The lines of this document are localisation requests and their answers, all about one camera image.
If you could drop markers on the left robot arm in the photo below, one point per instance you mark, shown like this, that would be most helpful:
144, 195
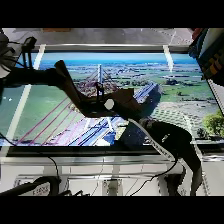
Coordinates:
25, 76

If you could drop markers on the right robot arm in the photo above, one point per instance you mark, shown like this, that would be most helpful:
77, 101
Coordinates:
173, 136

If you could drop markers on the silver frame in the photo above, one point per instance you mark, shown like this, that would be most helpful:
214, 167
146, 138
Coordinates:
100, 160

